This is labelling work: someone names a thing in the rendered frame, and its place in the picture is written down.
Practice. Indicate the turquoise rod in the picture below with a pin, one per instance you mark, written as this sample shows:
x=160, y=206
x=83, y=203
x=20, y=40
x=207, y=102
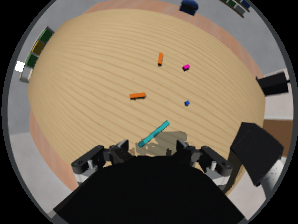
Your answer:
x=154, y=133

